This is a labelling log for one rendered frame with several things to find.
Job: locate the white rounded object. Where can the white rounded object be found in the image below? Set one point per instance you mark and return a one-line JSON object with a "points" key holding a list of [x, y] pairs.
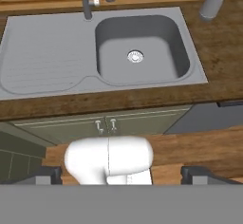
{"points": [[107, 158]]}

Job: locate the olive green cupboard door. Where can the olive green cupboard door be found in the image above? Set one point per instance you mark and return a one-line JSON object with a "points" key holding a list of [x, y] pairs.
{"points": [[148, 121], [63, 129]]}

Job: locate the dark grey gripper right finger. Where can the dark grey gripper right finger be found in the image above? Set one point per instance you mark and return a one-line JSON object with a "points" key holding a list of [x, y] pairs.
{"points": [[190, 174]]}

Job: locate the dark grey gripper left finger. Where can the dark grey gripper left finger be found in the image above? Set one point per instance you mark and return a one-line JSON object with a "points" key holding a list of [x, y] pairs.
{"points": [[50, 174]]}

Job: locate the grey sink tap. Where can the grey sink tap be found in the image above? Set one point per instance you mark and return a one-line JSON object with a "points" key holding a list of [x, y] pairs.
{"points": [[86, 3]]}

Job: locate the olive green cupboard run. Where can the olive green cupboard run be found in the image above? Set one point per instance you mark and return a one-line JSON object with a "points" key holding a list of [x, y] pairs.
{"points": [[15, 158]]}

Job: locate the grey steel sink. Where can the grey steel sink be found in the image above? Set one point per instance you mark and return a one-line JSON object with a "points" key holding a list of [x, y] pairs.
{"points": [[50, 53]]}

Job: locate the grey dishwasher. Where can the grey dishwasher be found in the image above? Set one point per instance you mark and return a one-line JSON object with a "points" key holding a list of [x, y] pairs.
{"points": [[205, 118]]}

